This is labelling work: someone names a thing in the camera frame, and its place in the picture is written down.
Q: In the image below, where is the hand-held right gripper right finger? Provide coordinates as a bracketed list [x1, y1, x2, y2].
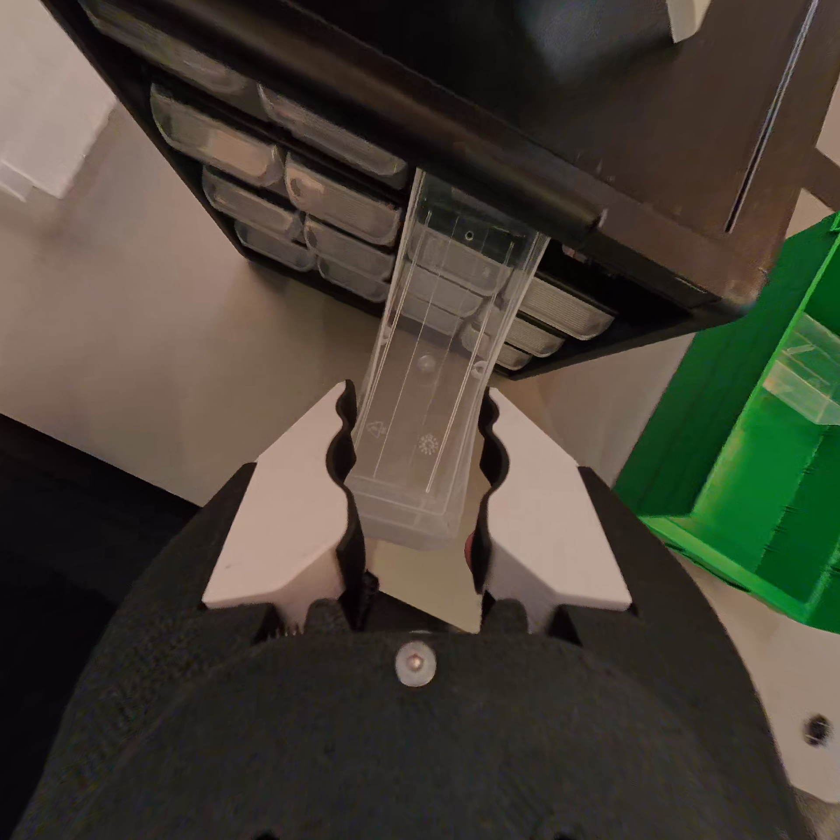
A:
[471, 387, 633, 632]

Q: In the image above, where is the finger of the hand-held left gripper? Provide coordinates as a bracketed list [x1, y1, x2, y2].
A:
[666, 0, 713, 44]

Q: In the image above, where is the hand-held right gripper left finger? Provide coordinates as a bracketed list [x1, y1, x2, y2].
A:
[202, 381, 366, 623]

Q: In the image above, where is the black drawer cabinet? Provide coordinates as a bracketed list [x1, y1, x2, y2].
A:
[39, 0, 821, 383]

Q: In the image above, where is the green plastic bin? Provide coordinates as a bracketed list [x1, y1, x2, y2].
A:
[613, 213, 840, 635]

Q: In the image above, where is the clear plastic drawer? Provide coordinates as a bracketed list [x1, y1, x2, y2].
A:
[344, 167, 552, 550]
[761, 314, 840, 429]

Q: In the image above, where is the stack of clear drawers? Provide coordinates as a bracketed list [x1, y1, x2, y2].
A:
[85, 0, 616, 370]

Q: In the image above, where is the person's dark clothing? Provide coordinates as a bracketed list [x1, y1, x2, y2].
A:
[0, 412, 204, 788]

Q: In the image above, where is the white translucent bin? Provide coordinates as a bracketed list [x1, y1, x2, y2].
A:
[0, 0, 118, 201]

